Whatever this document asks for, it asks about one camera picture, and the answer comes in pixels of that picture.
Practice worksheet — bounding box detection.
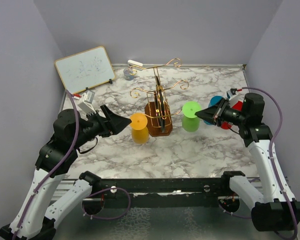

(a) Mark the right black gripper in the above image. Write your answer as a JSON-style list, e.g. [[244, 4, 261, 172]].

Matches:
[[195, 97, 248, 127]]

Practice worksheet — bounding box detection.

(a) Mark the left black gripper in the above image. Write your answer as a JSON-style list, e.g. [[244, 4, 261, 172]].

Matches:
[[72, 104, 133, 149]]

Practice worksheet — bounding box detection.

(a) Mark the blue wine glass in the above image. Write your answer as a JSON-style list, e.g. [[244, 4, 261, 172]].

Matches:
[[203, 95, 224, 125]]

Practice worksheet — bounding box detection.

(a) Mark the green wine glass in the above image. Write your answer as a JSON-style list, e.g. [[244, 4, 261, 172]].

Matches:
[[182, 101, 202, 132]]

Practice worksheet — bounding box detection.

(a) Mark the red wine glass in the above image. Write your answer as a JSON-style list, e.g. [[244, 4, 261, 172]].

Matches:
[[219, 101, 243, 130]]

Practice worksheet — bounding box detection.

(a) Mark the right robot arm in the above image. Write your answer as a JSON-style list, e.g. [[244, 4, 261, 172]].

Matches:
[[195, 93, 300, 234]]

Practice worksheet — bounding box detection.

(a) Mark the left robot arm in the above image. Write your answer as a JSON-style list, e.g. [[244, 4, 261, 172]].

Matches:
[[0, 105, 132, 240]]

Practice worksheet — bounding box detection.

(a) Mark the yellow wine glass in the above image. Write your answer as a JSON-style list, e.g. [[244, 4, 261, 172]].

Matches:
[[130, 113, 149, 145]]

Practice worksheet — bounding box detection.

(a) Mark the white eraser block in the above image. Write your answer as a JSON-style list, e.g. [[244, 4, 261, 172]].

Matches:
[[127, 59, 143, 68]]

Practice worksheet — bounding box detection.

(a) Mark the small whiteboard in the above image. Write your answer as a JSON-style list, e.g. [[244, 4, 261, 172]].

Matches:
[[54, 46, 116, 94]]

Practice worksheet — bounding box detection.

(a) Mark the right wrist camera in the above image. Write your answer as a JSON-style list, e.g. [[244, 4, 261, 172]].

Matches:
[[226, 88, 239, 108]]

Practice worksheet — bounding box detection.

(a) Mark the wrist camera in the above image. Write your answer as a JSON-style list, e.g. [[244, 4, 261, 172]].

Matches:
[[226, 88, 239, 108], [73, 90, 97, 115]]

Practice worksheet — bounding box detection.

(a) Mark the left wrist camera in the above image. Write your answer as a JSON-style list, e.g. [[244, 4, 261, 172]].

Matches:
[[73, 90, 97, 115]]

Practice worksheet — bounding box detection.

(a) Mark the gold wire wine glass rack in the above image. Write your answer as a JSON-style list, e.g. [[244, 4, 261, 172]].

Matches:
[[129, 58, 189, 137]]

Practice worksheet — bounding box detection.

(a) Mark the black front mounting rail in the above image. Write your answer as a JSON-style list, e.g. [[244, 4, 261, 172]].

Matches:
[[74, 171, 251, 208]]

